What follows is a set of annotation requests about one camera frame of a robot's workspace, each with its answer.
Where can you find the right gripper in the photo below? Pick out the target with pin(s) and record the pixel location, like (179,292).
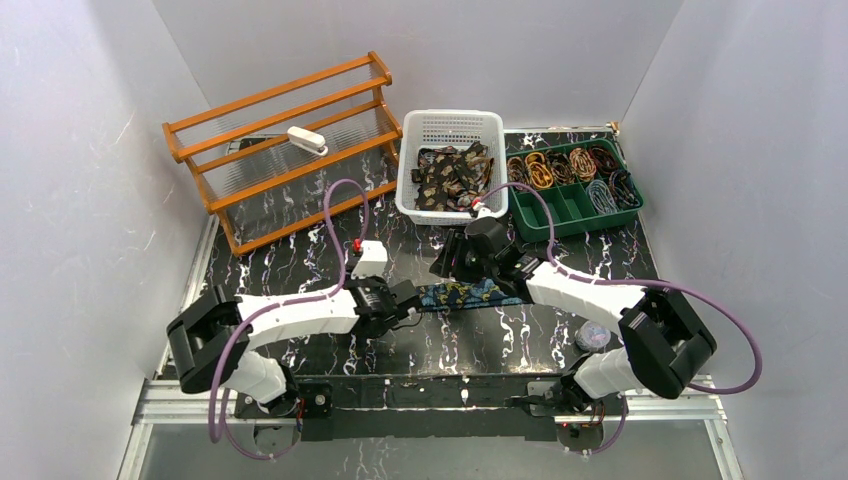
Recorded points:
(454,254)

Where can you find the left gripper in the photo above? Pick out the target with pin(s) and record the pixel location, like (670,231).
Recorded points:
(404,297)

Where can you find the blue floral tie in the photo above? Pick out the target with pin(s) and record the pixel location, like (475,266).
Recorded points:
(457,296)

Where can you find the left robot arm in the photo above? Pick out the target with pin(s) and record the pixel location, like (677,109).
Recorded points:
(215,341)

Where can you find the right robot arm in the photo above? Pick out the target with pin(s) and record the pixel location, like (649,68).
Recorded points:
(665,343)

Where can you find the clear round tape roll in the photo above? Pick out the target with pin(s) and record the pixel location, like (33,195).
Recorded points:
(592,337)

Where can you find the dark brown patterned tie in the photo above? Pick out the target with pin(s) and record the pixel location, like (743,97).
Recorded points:
(451,179)

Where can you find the rolled multicolour tie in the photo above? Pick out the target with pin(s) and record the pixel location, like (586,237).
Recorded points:
(517,171)

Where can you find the rolled yellow tie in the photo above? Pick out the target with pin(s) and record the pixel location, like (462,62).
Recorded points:
(538,171)

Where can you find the white plastic basket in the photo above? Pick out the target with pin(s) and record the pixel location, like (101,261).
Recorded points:
(439,128)

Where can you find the rolled dark brown tie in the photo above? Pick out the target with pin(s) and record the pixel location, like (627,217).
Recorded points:
(560,168)

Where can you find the green divided tray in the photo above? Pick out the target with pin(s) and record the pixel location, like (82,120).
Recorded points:
(566,209)

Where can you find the rolled orange brown tie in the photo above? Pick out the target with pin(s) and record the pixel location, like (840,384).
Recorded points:
(582,165)

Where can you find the rolled light blue tie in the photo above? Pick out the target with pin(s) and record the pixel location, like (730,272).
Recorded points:
(601,197)

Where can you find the white stapler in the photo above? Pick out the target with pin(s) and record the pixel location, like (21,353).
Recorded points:
(308,140)

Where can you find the rolled dark red tie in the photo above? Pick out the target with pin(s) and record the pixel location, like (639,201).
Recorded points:
(605,162)

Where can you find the orange wooden rack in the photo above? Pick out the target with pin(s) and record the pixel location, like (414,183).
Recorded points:
(259,185)

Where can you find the rolled dark navy tie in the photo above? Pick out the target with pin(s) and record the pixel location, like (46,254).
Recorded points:
(622,190)

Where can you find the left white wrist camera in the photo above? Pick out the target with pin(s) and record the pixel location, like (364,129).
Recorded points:
(370,259)

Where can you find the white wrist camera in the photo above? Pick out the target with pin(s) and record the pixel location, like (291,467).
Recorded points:
(480,211)
(370,259)

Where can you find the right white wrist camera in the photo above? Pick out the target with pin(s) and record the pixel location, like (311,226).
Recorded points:
(480,211)

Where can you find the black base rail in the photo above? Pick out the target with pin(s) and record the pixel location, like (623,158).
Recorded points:
(527,406)

